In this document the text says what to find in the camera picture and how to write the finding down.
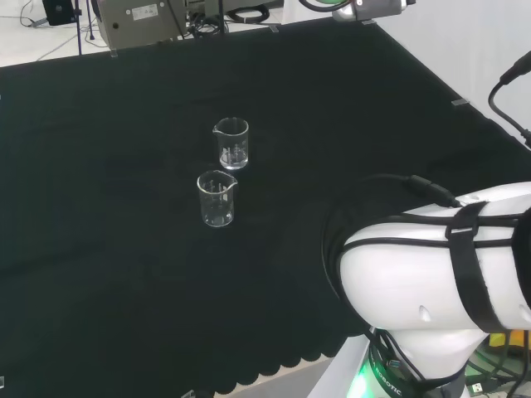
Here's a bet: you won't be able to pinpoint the clear glass beaker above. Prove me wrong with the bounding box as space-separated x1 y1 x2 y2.
212 117 250 171
196 170 237 228

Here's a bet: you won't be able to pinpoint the black bench cloth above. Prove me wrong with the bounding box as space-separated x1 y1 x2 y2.
0 20 531 395

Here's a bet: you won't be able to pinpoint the grey metal equipment box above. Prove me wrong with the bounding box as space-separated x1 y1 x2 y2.
91 0 188 47

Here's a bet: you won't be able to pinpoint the purple tripod legs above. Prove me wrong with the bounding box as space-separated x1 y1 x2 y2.
73 0 99 57

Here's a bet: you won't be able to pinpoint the black box device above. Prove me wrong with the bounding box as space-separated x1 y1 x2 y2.
42 0 78 27

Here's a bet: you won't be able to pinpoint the yellow stop button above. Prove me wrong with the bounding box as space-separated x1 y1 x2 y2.
488 329 531 358

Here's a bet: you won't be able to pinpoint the black cable tangle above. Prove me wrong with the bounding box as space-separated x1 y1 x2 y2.
185 11 222 39

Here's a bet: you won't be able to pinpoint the coiled black cable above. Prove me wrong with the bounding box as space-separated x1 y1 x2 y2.
226 7 271 24

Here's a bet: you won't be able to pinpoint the thick black plug cable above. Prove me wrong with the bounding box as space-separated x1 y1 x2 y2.
487 51 531 151

